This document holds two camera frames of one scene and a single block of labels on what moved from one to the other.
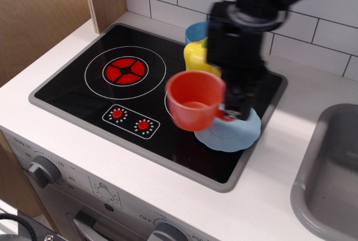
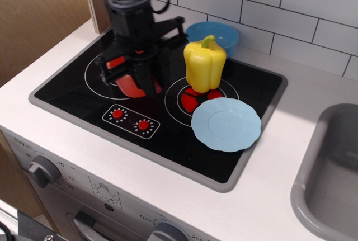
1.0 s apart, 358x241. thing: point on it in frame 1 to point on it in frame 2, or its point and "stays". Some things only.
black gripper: x=236 y=43 to x=138 y=38
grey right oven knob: x=167 y=231 stays
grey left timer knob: x=45 y=170 stays
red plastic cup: x=194 y=98 to x=126 y=84
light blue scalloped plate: x=231 y=136 stays
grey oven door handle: x=86 y=223 stays
